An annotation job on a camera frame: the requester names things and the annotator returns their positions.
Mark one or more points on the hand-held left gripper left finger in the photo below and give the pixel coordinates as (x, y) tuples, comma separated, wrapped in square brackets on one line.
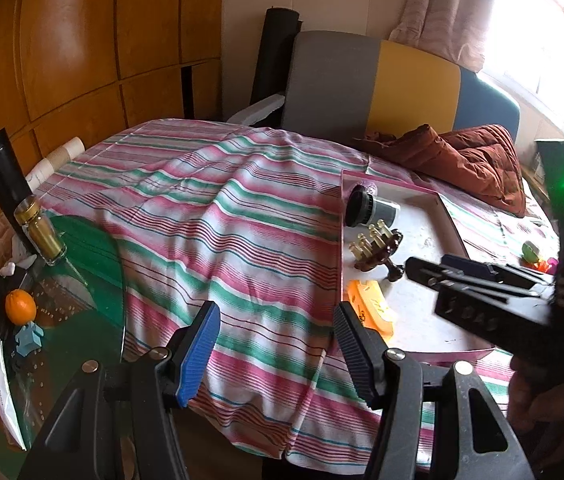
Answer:
[(196, 355)]

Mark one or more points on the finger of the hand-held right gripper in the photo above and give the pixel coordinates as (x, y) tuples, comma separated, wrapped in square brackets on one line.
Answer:
[(467, 265), (427, 271)]

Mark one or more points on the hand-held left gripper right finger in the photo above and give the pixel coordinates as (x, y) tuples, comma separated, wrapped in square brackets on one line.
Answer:
[(357, 355)]

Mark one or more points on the pink-rimmed white tray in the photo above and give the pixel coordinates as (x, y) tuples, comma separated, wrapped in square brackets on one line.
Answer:
[(427, 260)]

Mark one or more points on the brown scalloped stand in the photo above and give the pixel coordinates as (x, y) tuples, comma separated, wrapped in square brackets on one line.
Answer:
[(379, 252)]

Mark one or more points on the orange plastic block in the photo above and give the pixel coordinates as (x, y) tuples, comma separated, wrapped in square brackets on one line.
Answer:
[(369, 305)]

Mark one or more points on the grey jar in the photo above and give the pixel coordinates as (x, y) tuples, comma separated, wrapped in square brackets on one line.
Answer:
[(388, 212)]

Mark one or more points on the black jar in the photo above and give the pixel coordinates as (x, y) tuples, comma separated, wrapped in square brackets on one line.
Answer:
[(359, 207)]

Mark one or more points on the person's right hand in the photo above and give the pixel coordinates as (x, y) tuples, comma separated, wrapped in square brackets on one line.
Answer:
[(552, 410)]

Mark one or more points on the small orange toy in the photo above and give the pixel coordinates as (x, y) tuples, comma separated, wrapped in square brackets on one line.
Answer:
[(537, 264)]

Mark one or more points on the green white toy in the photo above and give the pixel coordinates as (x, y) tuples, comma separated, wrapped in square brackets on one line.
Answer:
[(529, 250)]

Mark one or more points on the brown quilted blanket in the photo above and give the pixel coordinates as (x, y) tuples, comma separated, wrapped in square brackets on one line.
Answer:
[(477, 160)]

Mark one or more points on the green glass table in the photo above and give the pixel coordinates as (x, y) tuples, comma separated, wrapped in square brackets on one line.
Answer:
[(86, 270)]

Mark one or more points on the striped bedsheet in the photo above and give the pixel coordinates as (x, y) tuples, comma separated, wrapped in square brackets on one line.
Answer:
[(211, 210)]

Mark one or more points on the blue puzzle piece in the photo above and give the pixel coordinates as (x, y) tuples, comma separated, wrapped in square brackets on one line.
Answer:
[(29, 341)]

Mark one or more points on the grey yellow blue headboard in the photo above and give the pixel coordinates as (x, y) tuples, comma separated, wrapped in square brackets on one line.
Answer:
[(412, 90)]

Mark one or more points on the orange fruit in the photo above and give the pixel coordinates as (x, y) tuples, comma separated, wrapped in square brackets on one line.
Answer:
[(20, 306)]

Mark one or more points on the white packet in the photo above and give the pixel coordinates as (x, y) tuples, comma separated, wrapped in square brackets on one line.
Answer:
[(4, 390)]

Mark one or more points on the glass bottle gold cap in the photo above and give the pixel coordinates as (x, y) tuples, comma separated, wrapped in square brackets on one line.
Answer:
[(41, 232)]

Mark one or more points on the white foam block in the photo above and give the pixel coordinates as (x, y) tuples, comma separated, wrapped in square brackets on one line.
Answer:
[(257, 109)]

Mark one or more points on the white paper rolls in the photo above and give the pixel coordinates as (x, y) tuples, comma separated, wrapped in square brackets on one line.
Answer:
[(56, 160)]

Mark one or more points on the window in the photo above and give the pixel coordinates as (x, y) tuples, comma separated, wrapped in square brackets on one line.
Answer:
[(552, 35)]

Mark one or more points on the beige curtain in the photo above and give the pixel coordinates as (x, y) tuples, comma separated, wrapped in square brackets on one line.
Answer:
[(442, 10)]

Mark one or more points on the black rolled mat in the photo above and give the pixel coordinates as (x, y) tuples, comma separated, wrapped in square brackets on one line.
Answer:
[(274, 55)]

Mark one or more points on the wooden wardrobe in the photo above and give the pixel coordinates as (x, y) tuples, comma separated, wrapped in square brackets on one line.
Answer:
[(71, 50)]

